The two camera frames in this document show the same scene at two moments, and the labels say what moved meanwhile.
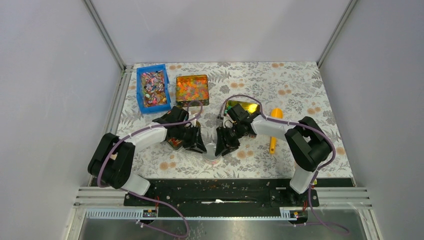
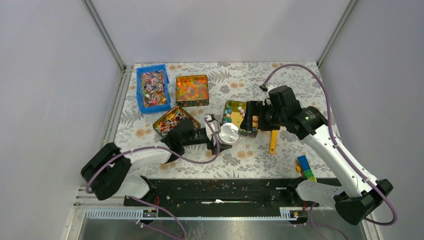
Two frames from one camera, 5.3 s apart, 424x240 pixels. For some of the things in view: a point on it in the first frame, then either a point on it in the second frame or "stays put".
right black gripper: [222, 134] to [256, 108]
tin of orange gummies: [192, 91] stays put
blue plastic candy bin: [153, 88] stays put
